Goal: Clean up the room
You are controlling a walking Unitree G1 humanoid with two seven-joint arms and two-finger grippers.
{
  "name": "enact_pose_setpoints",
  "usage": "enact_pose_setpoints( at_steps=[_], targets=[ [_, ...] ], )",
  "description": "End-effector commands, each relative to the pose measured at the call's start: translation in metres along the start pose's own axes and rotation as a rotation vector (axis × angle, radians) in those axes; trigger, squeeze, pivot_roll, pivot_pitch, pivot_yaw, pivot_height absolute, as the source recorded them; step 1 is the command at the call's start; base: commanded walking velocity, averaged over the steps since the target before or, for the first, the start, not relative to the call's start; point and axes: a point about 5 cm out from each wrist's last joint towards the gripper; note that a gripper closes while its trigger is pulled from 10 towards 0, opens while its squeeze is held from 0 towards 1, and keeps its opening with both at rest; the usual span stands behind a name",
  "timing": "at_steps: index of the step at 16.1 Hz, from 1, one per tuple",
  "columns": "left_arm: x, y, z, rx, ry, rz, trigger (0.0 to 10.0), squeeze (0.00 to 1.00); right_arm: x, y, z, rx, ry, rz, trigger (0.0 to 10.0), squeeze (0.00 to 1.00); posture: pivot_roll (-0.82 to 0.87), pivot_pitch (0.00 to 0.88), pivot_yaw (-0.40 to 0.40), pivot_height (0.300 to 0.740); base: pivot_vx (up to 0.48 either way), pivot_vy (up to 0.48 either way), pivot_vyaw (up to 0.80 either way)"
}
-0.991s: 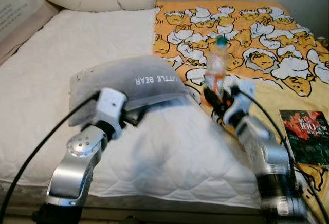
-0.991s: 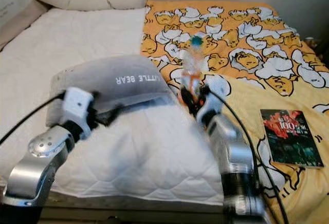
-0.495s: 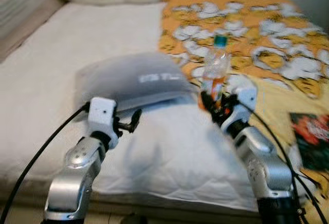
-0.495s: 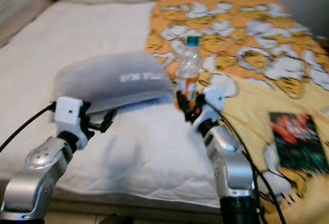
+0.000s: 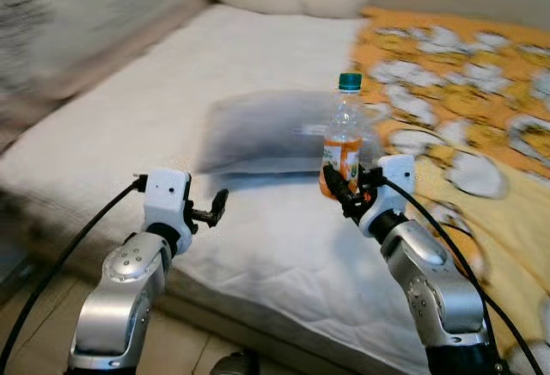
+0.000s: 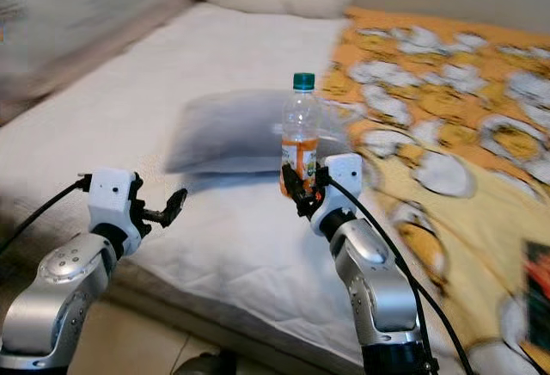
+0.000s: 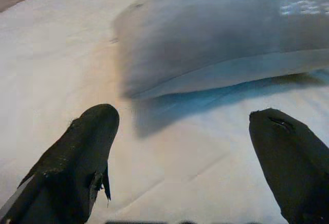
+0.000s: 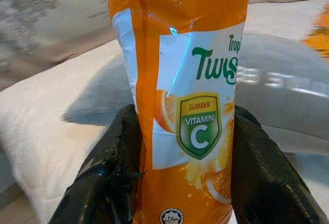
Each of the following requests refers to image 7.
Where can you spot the white quilted mattress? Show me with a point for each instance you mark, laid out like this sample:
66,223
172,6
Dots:
51,67

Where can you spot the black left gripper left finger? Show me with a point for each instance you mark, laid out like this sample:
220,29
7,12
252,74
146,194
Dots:
72,162

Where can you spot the grey bear pillow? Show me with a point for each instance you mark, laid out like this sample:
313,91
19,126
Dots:
205,34

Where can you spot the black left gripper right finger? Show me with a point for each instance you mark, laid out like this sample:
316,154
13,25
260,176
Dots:
295,167

